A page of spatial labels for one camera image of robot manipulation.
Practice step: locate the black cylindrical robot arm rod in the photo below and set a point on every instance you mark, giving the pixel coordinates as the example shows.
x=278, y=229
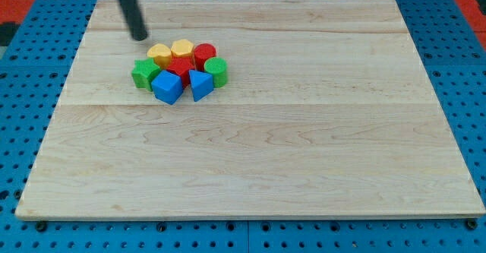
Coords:
x=134, y=19

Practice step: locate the blue triangle block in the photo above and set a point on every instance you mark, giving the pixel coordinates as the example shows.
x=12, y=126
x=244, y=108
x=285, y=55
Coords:
x=201, y=84

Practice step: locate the green cylinder block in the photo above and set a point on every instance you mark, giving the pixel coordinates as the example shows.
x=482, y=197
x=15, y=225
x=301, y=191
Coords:
x=217, y=67

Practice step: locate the red cylinder block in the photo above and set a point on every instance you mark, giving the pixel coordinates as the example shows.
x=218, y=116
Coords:
x=203, y=52

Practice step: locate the red star block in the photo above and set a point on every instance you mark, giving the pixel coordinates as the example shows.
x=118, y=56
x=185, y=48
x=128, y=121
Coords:
x=181, y=68

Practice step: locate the blue cube block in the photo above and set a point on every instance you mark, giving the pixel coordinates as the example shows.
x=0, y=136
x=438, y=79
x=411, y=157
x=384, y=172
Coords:
x=167, y=87

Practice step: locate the light wooden board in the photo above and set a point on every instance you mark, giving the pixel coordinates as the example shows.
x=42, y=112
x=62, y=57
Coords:
x=328, y=114

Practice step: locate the yellow hexagon block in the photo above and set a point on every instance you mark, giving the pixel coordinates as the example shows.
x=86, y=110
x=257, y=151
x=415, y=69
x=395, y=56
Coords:
x=182, y=49

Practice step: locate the yellow heart block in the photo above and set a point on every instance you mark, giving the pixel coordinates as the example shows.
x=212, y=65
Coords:
x=161, y=54

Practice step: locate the green star block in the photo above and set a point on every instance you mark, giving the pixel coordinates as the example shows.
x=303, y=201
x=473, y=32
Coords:
x=144, y=72

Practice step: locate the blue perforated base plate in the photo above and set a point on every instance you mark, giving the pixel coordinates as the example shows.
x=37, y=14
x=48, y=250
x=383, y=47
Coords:
x=33, y=72

